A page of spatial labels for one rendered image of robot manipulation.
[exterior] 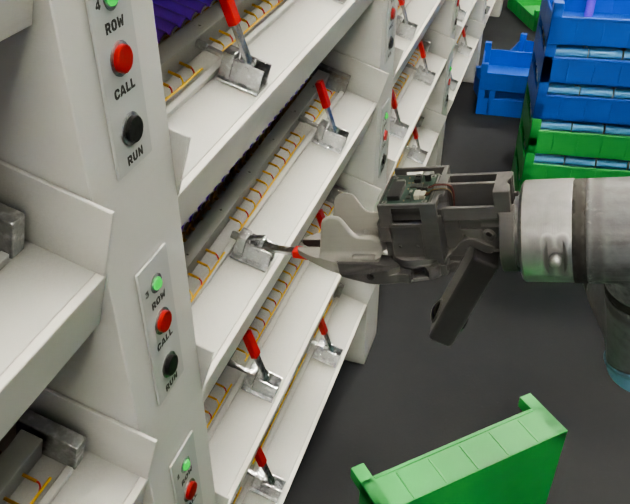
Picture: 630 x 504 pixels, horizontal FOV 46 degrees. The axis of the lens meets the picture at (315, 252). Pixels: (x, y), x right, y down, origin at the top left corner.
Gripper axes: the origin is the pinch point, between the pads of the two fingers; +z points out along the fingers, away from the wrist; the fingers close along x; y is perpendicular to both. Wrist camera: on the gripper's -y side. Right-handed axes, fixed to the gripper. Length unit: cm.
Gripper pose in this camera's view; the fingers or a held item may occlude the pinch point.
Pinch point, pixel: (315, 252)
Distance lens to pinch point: 74.4
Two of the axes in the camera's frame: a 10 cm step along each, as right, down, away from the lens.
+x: -3.1, 5.6, -7.7
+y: -2.1, -8.3, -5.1
